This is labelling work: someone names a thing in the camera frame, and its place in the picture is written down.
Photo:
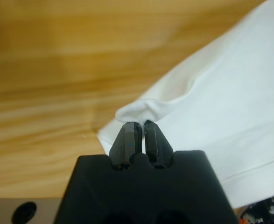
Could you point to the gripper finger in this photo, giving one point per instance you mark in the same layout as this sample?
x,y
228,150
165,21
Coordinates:
x,y
154,142
126,144

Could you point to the white t-shirt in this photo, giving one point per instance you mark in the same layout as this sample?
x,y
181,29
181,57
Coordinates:
x,y
220,105

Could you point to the orange clamp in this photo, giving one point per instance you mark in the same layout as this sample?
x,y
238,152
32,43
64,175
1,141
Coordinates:
x,y
242,220

